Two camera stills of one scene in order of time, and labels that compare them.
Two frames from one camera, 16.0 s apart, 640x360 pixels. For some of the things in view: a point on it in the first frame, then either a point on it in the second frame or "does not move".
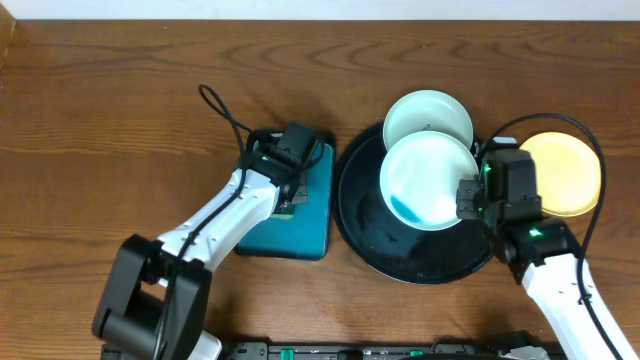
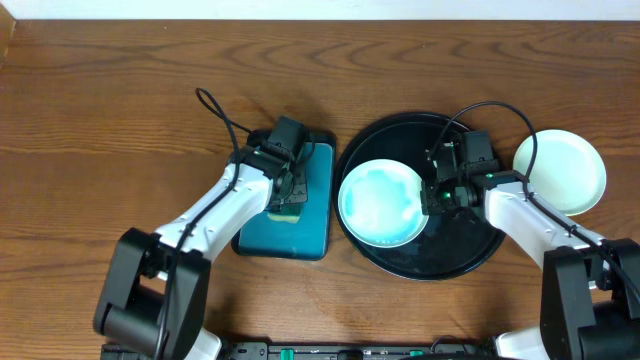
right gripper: x=468 y=191 -> x=429 y=205
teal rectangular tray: x=306 y=236 does not move
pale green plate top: x=426 y=110 -> x=380 y=204
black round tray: x=388 y=246 does not move
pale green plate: x=420 y=179 -> x=568 y=170
